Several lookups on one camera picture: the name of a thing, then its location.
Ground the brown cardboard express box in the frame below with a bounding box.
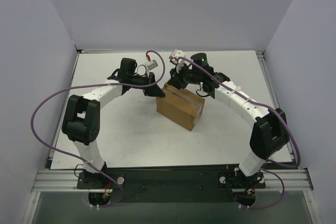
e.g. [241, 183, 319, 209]
[156, 83, 205, 131]

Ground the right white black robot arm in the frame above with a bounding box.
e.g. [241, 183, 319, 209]
[168, 50, 289, 177]

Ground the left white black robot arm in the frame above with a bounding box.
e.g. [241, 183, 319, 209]
[61, 57, 165, 188]

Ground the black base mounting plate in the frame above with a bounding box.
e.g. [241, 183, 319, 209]
[77, 164, 266, 204]

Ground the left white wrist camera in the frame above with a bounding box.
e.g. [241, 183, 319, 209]
[145, 60, 158, 73]

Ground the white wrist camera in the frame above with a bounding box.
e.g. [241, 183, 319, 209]
[145, 60, 158, 73]
[169, 49, 186, 73]

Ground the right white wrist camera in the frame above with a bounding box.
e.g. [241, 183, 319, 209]
[169, 49, 186, 73]

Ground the left side aluminium rail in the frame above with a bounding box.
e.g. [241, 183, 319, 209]
[44, 50, 81, 170]

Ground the front aluminium rail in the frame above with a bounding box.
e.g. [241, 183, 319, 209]
[33, 169, 313, 193]

